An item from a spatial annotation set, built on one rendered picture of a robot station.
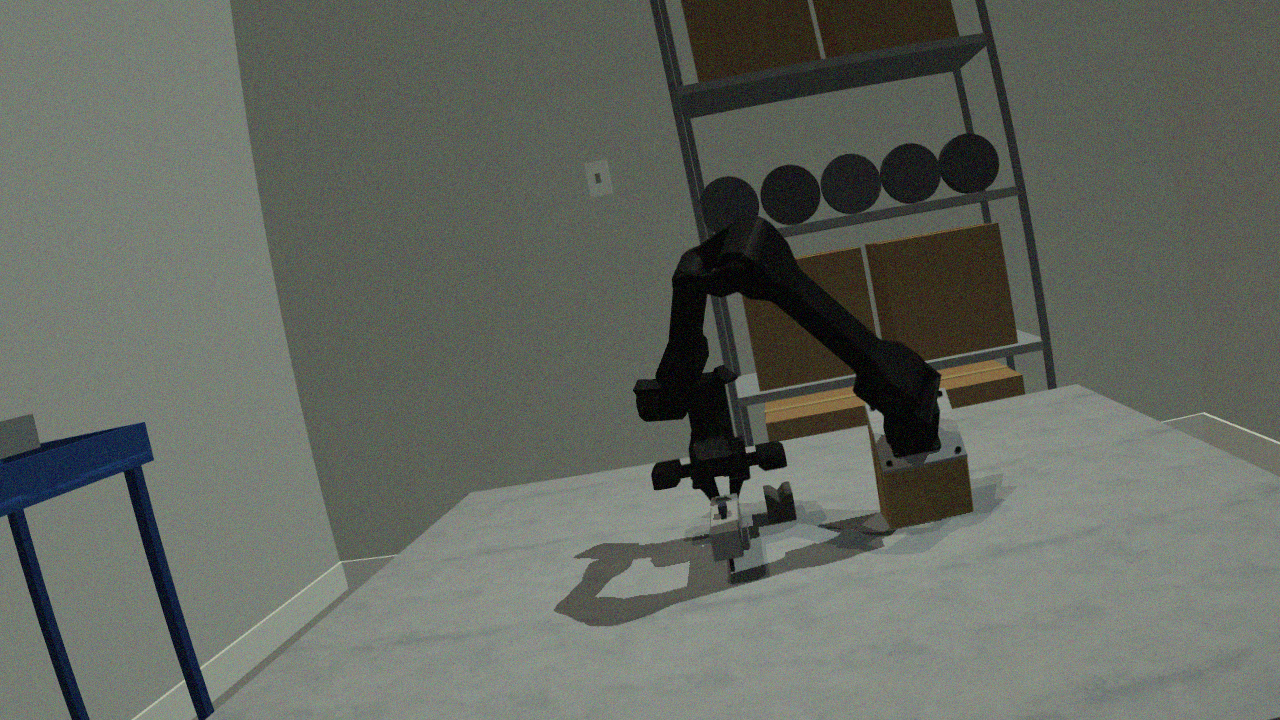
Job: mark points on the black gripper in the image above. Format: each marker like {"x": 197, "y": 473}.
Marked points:
{"x": 769, "y": 456}

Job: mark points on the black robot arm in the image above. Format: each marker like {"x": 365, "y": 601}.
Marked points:
{"x": 754, "y": 259}

